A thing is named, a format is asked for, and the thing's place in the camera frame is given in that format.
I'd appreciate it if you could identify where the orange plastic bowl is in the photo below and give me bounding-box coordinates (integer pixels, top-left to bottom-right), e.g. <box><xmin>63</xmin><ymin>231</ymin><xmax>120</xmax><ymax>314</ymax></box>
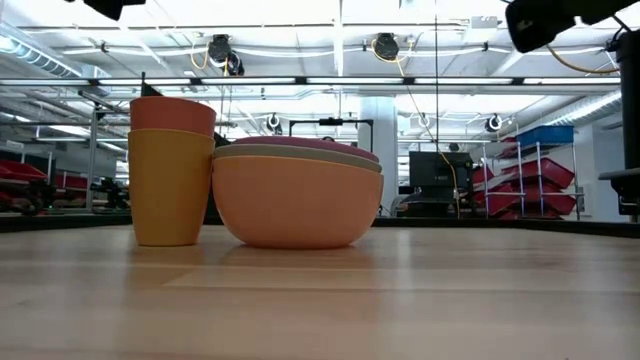
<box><xmin>211</xmin><ymin>155</ymin><xmax>385</xmax><ymax>250</ymax></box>

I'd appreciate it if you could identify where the blue storage bin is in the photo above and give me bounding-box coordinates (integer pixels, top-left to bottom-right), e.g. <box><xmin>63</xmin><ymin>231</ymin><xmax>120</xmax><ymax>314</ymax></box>
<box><xmin>515</xmin><ymin>124</ymin><xmax>576</xmax><ymax>149</ymax></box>

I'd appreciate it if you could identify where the yellow hanging cable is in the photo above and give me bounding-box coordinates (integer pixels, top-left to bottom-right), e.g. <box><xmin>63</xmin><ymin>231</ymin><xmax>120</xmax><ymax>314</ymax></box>
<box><xmin>370</xmin><ymin>39</ymin><xmax>461</xmax><ymax>219</ymax></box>

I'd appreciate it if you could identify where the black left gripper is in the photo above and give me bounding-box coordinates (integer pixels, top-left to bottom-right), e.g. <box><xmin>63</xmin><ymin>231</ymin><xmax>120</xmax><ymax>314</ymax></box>
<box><xmin>64</xmin><ymin>0</ymin><xmax>146</xmax><ymax>21</ymax></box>

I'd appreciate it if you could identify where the metal shelf rack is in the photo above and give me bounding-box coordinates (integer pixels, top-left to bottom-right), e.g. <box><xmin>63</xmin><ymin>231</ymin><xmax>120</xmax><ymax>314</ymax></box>
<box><xmin>34</xmin><ymin>107</ymin><xmax>132</xmax><ymax>211</ymax></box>
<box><xmin>482</xmin><ymin>141</ymin><xmax>585</xmax><ymax>221</ymax></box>

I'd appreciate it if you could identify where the thin black vertical pole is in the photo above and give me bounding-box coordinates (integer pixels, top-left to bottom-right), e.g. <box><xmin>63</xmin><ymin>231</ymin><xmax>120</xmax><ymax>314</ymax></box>
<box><xmin>433</xmin><ymin>0</ymin><xmax>440</xmax><ymax>153</ymax></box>

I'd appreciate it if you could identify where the red storage bin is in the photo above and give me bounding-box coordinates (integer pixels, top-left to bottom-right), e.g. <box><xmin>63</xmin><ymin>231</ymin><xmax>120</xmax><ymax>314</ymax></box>
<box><xmin>0</xmin><ymin>159</ymin><xmax>49</xmax><ymax>182</ymax></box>
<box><xmin>473</xmin><ymin>182</ymin><xmax>521</xmax><ymax>216</ymax></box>
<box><xmin>501</xmin><ymin>157</ymin><xmax>576</xmax><ymax>190</ymax></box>
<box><xmin>524</xmin><ymin>192</ymin><xmax>577</xmax><ymax>216</ymax></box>

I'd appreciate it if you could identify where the silver ventilation duct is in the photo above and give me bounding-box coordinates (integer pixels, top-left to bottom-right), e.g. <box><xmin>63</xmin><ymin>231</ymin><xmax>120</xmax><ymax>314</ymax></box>
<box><xmin>0</xmin><ymin>29</ymin><xmax>84</xmax><ymax>77</ymax></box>

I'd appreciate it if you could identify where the yellow arm cable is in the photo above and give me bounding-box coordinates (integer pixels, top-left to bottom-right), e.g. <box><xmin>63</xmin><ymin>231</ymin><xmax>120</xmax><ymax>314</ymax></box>
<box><xmin>546</xmin><ymin>43</ymin><xmax>621</xmax><ymax>75</ymax></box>

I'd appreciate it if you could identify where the black metal frame stand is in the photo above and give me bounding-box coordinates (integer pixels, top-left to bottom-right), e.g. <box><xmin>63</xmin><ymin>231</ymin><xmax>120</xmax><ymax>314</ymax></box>
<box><xmin>288</xmin><ymin>118</ymin><xmax>375</xmax><ymax>152</ymax></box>

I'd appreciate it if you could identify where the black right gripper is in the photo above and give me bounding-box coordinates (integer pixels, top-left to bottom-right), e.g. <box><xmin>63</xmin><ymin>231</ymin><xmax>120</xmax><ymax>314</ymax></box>
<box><xmin>504</xmin><ymin>0</ymin><xmax>576</xmax><ymax>54</ymax></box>

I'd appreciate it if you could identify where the grey plastic bowl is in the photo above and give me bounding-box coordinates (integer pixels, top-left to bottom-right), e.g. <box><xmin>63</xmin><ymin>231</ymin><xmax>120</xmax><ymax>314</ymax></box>
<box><xmin>213</xmin><ymin>143</ymin><xmax>384</xmax><ymax>174</ymax></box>

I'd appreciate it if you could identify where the red-orange plastic cup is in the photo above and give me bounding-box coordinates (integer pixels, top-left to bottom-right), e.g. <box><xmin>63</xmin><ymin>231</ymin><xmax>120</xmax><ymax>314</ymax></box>
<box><xmin>129</xmin><ymin>96</ymin><xmax>218</xmax><ymax>139</ymax></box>

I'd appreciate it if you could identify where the black ceiling cord reel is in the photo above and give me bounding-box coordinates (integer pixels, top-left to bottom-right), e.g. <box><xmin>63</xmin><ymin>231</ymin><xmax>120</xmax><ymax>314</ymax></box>
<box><xmin>373</xmin><ymin>32</ymin><xmax>401</xmax><ymax>62</ymax></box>
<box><xmin>207</xmin><ymin>33</ymin><xmax>233</xmax><ymax>64</ymax></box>
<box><xmin>227</xmin><ymin>52</ymin><xmax>246</xmax><ymax>77</ymax></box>

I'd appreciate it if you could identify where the yellow plastic cup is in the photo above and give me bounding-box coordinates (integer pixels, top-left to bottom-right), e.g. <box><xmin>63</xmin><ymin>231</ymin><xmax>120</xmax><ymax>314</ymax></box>
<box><xmin>127</xmin><ymin>128</ymin><xmax>216</xmax><ymax>247</ymax></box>

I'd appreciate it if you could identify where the black monitor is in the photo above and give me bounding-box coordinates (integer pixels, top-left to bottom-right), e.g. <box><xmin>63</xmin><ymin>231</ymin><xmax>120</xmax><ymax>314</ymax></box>
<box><xmin>408</xmin><ymin>151</ymin><xmax>474</xmax><ymax>189</ymax></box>

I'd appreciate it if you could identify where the white pillar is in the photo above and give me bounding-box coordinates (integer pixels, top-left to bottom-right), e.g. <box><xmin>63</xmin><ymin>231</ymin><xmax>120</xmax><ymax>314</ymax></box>
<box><xmin>357</xmin><ymin>96</ymin><xmax>399</xmax><ymax>217</ymax></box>

